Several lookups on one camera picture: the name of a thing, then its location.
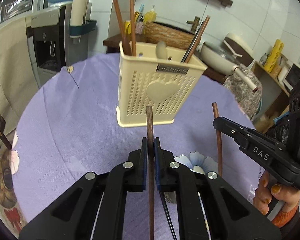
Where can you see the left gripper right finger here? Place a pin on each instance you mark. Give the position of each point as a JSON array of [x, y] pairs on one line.
[[208, 208]]

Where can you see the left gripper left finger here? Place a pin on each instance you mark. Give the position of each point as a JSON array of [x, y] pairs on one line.
[[94, 206]]

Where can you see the brown wooden chopstick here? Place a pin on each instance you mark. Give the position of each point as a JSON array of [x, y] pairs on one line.
[[149, 113], [132, 26], [125, 42], [219, 141]]

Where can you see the black gold chopstick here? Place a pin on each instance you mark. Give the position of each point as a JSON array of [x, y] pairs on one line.
[[167, 214]]

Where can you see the right hand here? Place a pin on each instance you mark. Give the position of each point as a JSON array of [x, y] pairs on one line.
[[263, 195]]

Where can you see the metal spoon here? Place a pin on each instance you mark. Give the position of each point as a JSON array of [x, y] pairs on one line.
[[170, 197]]

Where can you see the wooden side shelf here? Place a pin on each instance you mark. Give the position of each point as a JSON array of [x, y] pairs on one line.
[[274, 101]]

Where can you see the floral cloth cover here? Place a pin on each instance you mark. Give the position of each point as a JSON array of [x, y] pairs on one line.
[[248, 101]]

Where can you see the white microwave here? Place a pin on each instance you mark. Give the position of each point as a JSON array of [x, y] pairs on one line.
[[292, 77]]

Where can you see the purple floral tablecloth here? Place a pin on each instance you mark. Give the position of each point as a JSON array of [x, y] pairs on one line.
[[70, 128]]

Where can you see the yellow roll package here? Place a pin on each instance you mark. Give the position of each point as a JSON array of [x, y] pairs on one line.
[[273, 56]]

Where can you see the cat print cushion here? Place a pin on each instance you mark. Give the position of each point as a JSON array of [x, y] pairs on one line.
[[10, 211]]

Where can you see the cream frying pan with lid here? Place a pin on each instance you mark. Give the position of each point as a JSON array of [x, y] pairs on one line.
[[222, 62]]

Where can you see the brown white rice cooker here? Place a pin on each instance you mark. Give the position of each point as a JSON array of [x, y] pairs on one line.
[[238, 48]]

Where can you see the black chopstick in holder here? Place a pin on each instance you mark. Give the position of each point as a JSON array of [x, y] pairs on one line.
[[193, 42]]

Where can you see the cream plastic utensil holder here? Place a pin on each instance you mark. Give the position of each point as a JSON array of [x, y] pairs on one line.
[[164, 84]]

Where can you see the brass faucet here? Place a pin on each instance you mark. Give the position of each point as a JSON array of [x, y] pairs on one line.
[[194, 24]]

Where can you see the woven basket sink basin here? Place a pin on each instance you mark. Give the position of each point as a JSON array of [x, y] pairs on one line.
[[172, 36]]

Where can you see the white spoon in holder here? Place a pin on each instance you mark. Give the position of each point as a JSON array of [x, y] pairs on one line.
[[161, 50]]

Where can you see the water dispenser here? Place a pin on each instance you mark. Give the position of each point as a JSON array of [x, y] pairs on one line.
[[53, 46]]

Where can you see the yellow mug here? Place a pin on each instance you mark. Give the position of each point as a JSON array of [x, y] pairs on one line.
[[127, 27]]

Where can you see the yellow soap bottle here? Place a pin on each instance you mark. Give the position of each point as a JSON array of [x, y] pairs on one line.
[[150, 16]]

